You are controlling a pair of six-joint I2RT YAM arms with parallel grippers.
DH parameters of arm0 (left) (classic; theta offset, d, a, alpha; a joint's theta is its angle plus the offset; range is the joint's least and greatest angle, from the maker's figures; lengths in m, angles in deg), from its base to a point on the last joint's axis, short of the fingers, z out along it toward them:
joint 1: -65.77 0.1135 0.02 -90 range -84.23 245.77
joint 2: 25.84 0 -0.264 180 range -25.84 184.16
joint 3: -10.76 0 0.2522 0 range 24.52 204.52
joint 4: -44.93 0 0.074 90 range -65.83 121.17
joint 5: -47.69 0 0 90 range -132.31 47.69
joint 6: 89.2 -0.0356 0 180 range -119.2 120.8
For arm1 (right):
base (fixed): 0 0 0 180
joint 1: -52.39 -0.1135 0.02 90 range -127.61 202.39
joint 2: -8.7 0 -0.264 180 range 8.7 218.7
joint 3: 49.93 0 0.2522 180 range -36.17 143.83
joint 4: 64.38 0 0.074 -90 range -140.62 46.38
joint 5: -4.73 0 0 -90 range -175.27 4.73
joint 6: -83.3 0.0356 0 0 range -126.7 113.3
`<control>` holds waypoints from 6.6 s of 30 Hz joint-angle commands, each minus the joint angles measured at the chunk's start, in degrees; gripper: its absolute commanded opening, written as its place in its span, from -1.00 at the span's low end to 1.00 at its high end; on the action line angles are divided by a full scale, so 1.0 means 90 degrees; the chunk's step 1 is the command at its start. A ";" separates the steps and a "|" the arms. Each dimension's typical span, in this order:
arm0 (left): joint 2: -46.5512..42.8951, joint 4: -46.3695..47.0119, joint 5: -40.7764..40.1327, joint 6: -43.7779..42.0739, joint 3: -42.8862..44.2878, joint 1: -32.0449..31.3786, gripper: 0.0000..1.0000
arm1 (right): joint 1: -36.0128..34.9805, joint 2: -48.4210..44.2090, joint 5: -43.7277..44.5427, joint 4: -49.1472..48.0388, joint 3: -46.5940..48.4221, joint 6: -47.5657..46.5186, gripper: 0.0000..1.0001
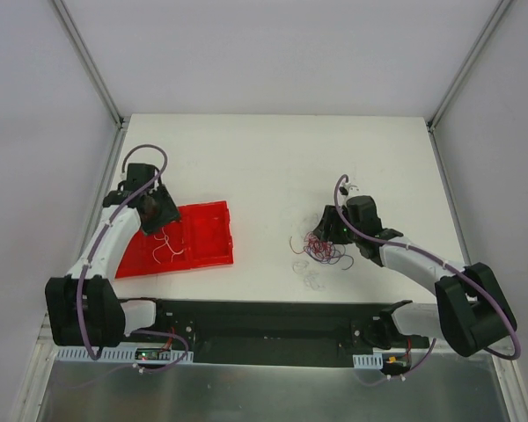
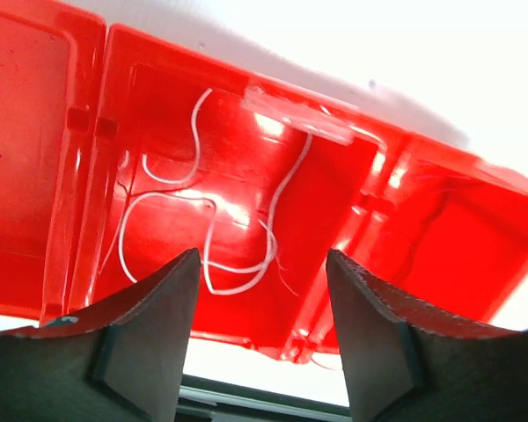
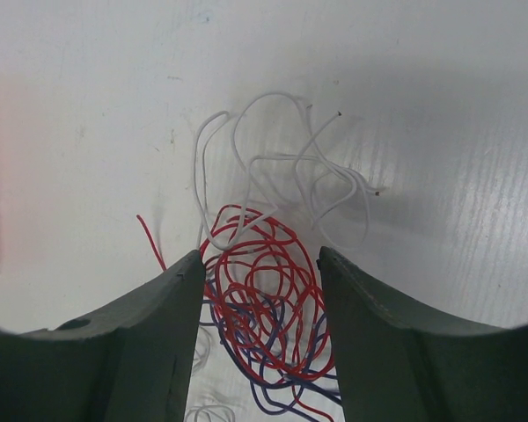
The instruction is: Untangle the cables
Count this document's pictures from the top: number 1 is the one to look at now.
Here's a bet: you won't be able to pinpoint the cable bundle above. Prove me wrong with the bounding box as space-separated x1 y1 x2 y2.
289 228 356 272

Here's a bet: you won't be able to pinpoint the white wires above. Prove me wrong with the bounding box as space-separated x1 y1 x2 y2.
151 228 186 265

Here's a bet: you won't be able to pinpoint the white wire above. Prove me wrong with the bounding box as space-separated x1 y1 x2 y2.
292 258 326 292

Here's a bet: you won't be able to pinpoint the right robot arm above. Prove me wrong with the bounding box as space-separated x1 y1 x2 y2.
312 195 522 360

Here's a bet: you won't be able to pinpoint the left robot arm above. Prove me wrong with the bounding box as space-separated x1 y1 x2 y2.
45 163 180 347

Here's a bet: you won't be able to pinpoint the red plastic tray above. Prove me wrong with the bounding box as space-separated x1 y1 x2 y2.
116 200 233 279

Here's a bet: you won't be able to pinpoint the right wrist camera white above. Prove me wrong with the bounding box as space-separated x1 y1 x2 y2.
338 182 360 198

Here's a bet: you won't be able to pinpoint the right white cable duct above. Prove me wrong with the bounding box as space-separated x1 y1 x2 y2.
352 351 412 370

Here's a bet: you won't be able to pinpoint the white cable duct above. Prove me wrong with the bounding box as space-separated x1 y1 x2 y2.
352 351 412 370
56 346 194 366

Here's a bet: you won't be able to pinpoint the right aluminium frame post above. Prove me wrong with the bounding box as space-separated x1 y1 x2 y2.
426 0 514 131

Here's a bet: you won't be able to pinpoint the aluminium frame post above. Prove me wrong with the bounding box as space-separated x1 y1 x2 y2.
50 0 125 128
426 0 514 131

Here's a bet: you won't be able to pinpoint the left white cable duct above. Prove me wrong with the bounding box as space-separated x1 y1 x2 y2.
56 346 194 366

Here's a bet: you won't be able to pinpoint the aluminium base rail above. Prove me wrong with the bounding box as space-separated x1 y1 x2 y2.
38 317 53 341

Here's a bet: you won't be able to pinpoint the left aluminium frame post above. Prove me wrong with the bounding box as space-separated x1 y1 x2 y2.
50 0 125 128

